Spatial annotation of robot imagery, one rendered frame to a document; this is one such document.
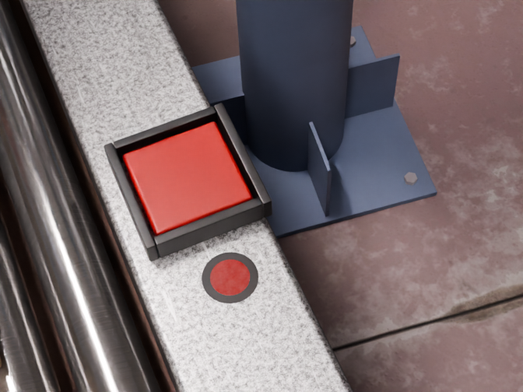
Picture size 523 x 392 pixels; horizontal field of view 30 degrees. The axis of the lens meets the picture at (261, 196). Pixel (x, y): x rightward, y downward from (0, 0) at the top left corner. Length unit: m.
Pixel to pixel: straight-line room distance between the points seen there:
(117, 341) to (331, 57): 0.95
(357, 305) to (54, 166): 1.00
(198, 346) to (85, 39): 0.23
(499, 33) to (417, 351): 0.66
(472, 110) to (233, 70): 0.43
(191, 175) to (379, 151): 1.13
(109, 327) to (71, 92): 0.17
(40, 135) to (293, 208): 1.03
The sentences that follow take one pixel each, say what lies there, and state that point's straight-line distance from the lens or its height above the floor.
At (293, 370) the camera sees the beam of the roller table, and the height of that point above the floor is 0.92.
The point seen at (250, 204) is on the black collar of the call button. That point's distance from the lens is 0.55.
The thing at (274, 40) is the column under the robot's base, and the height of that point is 0.35.
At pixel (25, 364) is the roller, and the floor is 0.92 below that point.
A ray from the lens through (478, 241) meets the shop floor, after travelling 1.62.
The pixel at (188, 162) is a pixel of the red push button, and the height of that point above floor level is 0.93.
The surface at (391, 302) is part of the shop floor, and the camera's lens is 1.56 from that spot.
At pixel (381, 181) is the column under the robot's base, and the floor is 0.01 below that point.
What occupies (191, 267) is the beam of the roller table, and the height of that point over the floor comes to 0.92.
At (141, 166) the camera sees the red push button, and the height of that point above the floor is 0.93.
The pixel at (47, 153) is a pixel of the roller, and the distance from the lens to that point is 0.60.
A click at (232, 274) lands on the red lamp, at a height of 0.92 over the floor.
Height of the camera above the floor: 1.41
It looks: 59 degrees down
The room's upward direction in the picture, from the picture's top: 3 degrees counter-clockwise
